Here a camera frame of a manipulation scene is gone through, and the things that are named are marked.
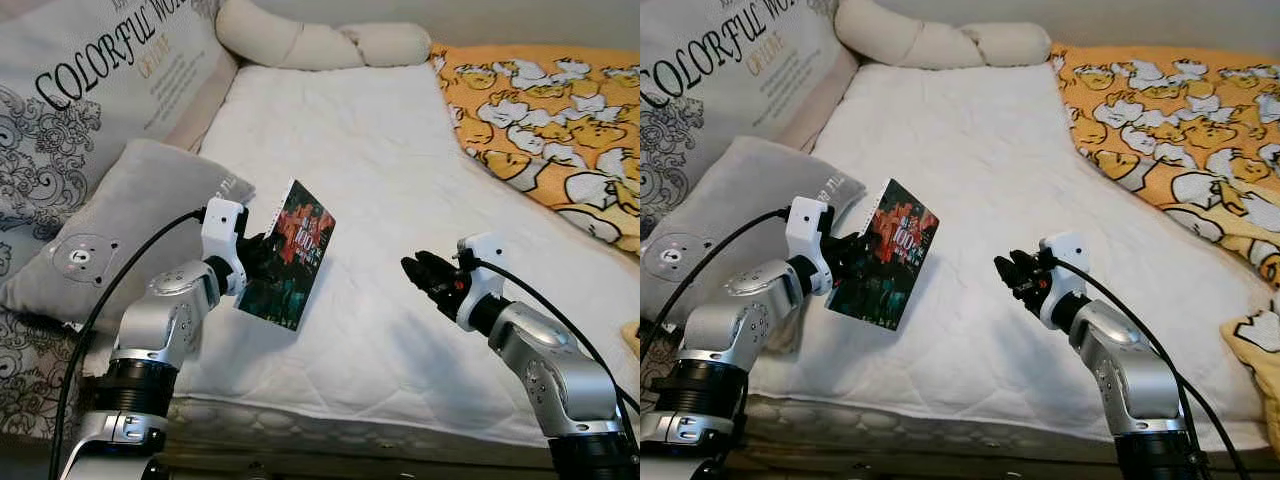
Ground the yellow cartoon print blanket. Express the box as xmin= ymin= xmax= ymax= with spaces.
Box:
xmin=430 ymin=42 xmax=641 ymax=257
xmin=1050 ymin=42 xmax=1280 ymax=451

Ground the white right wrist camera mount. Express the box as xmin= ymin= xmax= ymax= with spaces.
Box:
xmin=454 ymin=232 xmax=510 ymax=328
xmin=1037 ymin=231 xmax=1092 ymax=330

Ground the dark paperback book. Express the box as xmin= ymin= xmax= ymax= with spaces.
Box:
xmin=825 ymin=178 xmax=940 ymax=332
xmin=235 ymin=179 xmax=337 ymax=332

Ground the beige quilted mattress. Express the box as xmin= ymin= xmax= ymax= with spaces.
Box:
xmin=745 ymin=395 xmax=1131 ymax=463
xmin=165 ymin=395 xmax=561 ymax=463

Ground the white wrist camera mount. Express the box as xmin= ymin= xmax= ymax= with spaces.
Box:
xmin=1037 ymin=231 xmax=1092 ymax=330
xmin=200 ymin=197 xmax=249 ymax=297
xmin=454 ymin=232 xmax=510 ymax=328
xmin=785 ymin=196 xmax=835 ymax=297

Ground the beige knotted bolster pillow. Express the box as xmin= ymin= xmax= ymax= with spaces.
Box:
xmin=215 ymin=0 xmax=433 ymax=72
xmin=835 ymin=0 xmax=1053 ymax=72

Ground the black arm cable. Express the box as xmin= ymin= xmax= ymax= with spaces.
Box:
xmin=465 ymin=258 xmax=641 ymax=416
xmin=640 ymin=205 xmax=793 ymax=361
xmin=48 ymin=207 xmax=208 ymax=480
xmin=1048 ymin=256 xmax=1251 ymax=480

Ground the grey plush pillow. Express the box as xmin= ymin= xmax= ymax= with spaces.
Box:
xmin=0 ymin=138 xmax=256 ymax=326
xmin=640 ymin=135 xmax=867 ymax=327

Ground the white quilted mattress pad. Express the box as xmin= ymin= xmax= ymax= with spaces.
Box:
xmin=80 ymin=62 xmax=641 ymax=449
xmin=745 ymin=62 xmax=1280 ymax=451

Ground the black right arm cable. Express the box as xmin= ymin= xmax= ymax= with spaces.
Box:
xmin=1048 ymin=256 xmax=1251 ymax=480
xmin=465 ymin=258 xmax=641 ymax=416

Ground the printed colorful world cushion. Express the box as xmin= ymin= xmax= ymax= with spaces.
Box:
xmin=0 ymin=0 xmax=239 ymax=441
xmin=640 ymin=0 xmax=859 ymax=401

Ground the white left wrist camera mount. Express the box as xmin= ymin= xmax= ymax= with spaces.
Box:
xmin=200 ymin=197 xmax=249 ymax=297
xmin=785 ymin=196 xmax=835 ymax=297

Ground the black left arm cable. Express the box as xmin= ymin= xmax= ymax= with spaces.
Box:
xmin=640 ymin=205 xmax=793 ymax=361
xmin=48 ymin=207 xmax=208 ymax=480

